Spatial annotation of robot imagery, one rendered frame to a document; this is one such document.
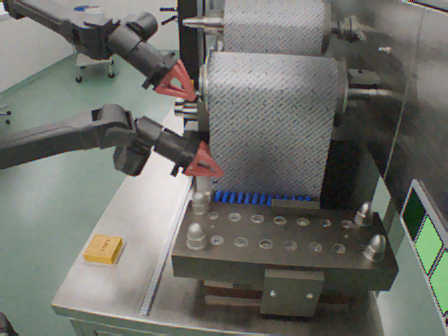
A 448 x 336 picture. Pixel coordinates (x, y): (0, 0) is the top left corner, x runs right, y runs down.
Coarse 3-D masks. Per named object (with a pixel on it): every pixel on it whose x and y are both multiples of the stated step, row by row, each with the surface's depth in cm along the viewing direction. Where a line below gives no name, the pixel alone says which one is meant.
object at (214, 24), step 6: (210, 12) 83; (216, 12) 83; (222, 12) 83; (204, 18) 83; (210, 18) 82; (216, 18) 82; (222, 18) 82; (204, 24) 83; (210, 24) 83; (216, 24) 83; (222, 24) 83; (204, 30) 84; (210, 30) 84; (216, 30) 84; (222, 30) 84
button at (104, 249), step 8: (96, 240) 76; (104, 240) 76; (112, 240) 76; (120, 240) 76; (88, 248) 73; (96, 248) 73; (104, 248) 74; (112, 248) 74; (120, 248) 76; (88, 256) 72; (96, 256) 72; (104, 256) 72; (112, 256) 72; (112, 264) 72
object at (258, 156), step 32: (224, 128) 66; (256, 128) 66; (288, 128) 65; (320, 128) 64; (224, 160) 70; (256, 160) 69; (288, 160) 68; (320, 160) 67; (224, 192) 74; (256, 192) 73; (288, 192) 72; (320, 192) 71
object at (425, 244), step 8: (424, 224) 40; (432, 224) 38; (424, 232) 39; (432, 232) 37; (424, 240) 39; (432, 240) 37; (424, 248) 39; (432, 248) 37; (424, 256) 39; (432, 256) 37; (424, 264) 38
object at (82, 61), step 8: (80, 8) 465; (88, 8) 443; (96, 8) 444; (104, 16) 441; (80, 56) 509; (80, 64) 466; (88, 64) 465; (96, 64) 468; (112, 64) 552; (112, 72) 483; (80, 80) 474
